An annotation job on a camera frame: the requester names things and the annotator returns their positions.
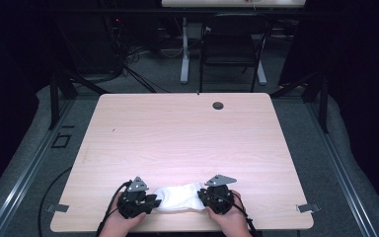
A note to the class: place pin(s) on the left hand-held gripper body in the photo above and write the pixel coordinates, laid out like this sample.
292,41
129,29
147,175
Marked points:
132,204

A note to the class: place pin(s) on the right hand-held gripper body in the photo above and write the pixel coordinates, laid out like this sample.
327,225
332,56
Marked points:
219,197

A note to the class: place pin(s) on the person's left hand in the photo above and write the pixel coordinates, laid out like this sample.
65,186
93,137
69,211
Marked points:
118,225

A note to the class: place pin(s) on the person's right hand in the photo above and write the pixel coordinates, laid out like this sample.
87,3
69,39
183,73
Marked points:
232,222

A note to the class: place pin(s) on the white desk leg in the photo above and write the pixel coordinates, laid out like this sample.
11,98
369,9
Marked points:
185,56
261,74

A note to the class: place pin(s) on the black metal stand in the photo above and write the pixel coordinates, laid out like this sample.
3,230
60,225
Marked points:
54,98
323,105

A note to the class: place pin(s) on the black folding chair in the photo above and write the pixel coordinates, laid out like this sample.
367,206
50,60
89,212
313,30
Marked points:
230,46

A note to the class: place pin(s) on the aluminium floor rail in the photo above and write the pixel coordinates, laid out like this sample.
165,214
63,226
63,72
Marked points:
23,179
339,171

